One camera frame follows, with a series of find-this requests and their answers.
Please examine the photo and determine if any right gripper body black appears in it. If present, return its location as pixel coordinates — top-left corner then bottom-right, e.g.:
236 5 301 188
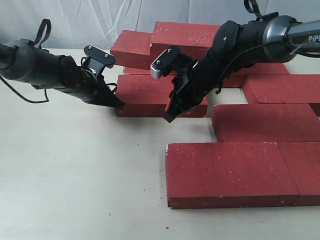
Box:
166 53 225 110

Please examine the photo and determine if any red brick right middle row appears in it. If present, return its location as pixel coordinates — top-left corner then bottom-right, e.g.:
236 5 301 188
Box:
242 74 320 116

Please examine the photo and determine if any red brick tilted stack left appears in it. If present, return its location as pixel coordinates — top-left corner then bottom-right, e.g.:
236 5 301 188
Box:
110 30 153 70

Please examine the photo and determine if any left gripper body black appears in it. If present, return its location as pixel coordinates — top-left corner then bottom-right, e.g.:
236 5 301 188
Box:
58 55 118 107

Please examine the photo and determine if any red brick third row right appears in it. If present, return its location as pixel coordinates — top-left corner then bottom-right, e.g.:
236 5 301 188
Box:
211 103 320 143

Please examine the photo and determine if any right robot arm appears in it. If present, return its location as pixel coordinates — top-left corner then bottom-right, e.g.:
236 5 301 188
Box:
163 15 320 123

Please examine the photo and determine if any white backdrop cloth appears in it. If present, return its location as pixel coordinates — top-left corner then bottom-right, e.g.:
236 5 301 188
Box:
0 0 255 49

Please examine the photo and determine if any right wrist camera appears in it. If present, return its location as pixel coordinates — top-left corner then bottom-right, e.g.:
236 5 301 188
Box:
150 45 194 79

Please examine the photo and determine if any red brick bottom stack left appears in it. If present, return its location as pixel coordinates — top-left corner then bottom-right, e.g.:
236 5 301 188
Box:
123 67 150 75

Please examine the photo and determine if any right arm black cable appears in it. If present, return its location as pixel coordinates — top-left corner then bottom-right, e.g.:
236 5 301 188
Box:
214 0 320 95

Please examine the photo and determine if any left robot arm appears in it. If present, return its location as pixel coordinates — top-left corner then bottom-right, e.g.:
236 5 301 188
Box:
0 39 125 110

